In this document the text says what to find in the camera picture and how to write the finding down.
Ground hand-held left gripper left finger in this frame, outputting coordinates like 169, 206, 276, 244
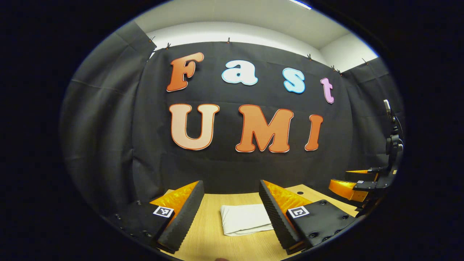
103, 180, 205, 254

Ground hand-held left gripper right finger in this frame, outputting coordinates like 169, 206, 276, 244
258, 179, 359, 255

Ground white jeans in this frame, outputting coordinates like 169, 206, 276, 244
220, 204, 274, 237

